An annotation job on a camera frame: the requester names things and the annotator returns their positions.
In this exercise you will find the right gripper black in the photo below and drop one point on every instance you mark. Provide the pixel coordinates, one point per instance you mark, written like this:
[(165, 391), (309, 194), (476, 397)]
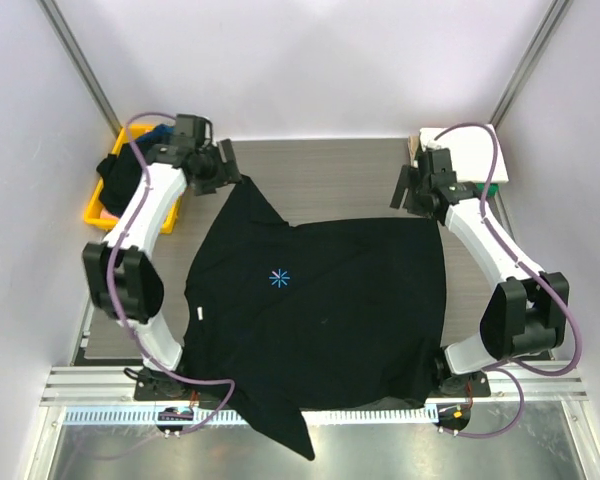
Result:
[(408, 179)]

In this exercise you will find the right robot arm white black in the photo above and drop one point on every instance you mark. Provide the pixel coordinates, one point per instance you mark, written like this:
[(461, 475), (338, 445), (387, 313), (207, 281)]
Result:
[(524, 315)]

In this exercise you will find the blue shirt in bin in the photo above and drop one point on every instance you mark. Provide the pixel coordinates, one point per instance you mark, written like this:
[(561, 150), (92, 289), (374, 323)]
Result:
[(159, 134)]

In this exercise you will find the black shirt in bin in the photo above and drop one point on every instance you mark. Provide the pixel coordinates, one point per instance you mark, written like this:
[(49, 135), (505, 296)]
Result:
[(121, 175)]

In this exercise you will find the slotted cable duct strip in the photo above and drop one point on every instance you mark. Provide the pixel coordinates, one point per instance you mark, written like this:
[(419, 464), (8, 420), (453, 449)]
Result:
[(158, 415)]

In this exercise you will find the pink shirt in bin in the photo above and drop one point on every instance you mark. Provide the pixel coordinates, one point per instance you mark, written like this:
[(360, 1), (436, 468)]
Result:
[(106, 215)]

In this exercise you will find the folded white t shirt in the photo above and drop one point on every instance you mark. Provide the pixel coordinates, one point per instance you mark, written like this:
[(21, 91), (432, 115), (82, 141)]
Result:
[(470, 147)]

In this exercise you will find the right aluminium frame post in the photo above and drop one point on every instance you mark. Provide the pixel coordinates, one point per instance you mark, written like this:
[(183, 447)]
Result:
[(541, 38)]

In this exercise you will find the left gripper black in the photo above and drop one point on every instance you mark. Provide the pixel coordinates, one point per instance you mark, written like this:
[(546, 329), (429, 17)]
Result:
[(228, 172)]

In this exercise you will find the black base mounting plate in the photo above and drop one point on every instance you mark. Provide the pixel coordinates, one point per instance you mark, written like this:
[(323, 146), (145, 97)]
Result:
[(160, 390)]

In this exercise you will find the left aluminium frame post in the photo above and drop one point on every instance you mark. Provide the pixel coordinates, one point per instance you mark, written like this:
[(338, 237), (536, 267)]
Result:
[(81, 64)]

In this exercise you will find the aluminium frame post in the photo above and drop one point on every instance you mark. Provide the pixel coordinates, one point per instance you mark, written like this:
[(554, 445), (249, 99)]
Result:
[(81, 64), (541, 38)]

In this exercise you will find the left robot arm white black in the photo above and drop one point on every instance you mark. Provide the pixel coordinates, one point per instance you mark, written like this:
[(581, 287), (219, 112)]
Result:
[(121, 278)]

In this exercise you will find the black t shirt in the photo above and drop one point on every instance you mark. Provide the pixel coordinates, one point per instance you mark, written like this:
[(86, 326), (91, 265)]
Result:
[(321, 316)]

